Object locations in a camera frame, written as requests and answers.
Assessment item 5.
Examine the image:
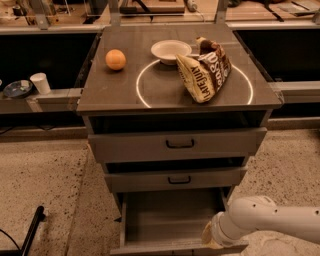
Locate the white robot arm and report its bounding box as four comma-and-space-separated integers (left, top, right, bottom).
201, 196, 320, 249

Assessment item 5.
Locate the dark round plate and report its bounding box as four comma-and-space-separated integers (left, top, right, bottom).
3, 80, 33, 99

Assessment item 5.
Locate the grey drawer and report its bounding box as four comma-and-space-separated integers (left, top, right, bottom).
89, 128, 267, 163
105, 167, 247, 193
110, 188, 248, 256

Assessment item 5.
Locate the grey shelf rail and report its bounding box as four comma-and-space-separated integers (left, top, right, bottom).
0, 88, 83, 114

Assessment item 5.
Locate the brown Late July chip bag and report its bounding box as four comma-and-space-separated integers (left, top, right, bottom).
176, 37, 232, 103

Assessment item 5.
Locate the grey drawer cabinet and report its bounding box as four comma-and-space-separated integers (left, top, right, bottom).
76, 23, 284, 214

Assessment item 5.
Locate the grey middle drawer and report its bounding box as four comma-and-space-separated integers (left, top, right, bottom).
105, 167, 247, 193

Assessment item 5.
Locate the white bowl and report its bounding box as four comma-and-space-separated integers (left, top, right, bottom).
151, 40, 192, 65

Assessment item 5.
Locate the grey top drawer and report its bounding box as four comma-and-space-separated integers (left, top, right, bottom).
89, 128, 267, 163

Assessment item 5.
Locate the orange fruit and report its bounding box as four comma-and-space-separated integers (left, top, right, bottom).
105, 49, 126, 70

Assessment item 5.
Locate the black bar with cable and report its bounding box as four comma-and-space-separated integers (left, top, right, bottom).
0, 206, 46, 256

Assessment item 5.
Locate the grey bottom drawer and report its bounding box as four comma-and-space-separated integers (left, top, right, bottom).
110, 188, 248, 256

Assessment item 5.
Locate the white paper cup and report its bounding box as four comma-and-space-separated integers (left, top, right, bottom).
30, 73, 51, 95

